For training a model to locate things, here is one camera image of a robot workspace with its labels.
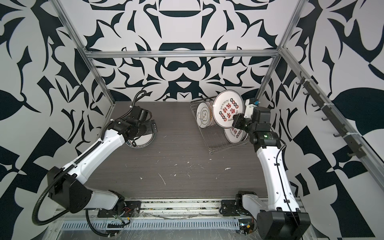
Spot white plate red characters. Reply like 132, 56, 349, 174
213, 90, 245, 129

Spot wall hook rail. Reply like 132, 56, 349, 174
297, 76, 367, 159

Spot black corrugated cable conduit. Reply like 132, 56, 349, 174
31, 170, 71, 226

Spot white plate rear stack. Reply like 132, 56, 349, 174
224, 128, 248, 144

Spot wire dish rack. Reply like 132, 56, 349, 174
189, 97, 256, 154

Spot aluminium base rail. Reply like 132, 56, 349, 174
52, 196, 308, 221

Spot aluminium frame crossbar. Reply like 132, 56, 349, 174
85, 50, 278, 59

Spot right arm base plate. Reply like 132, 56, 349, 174
219, 200, 243, 217

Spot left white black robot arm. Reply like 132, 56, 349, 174
47, 106, 157, 215

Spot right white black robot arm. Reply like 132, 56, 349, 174
233, 105, 311, 240

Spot white slotted cable duct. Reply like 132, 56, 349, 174
59, 218, 241, 231

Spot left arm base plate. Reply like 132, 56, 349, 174
97, 201, 142, 218

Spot white plate clover front left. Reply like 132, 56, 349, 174
196, 102, 214, 129

